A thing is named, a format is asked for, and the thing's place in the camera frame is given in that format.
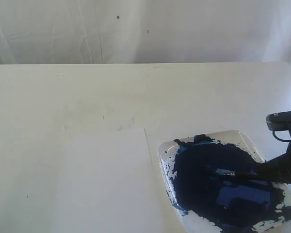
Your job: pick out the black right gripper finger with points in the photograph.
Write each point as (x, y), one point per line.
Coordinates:
(275, 170)

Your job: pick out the black paintbrush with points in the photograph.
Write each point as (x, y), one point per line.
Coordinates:
(230, 173)

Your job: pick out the white square paint dish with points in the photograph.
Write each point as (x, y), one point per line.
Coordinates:
(207, 203)

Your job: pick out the white paper sheet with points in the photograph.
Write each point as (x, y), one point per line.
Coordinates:
(106, 184)

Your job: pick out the white backdrop cloth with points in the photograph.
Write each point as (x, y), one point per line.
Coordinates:
(144, 31)

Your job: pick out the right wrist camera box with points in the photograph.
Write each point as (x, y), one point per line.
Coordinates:
(278, 122)

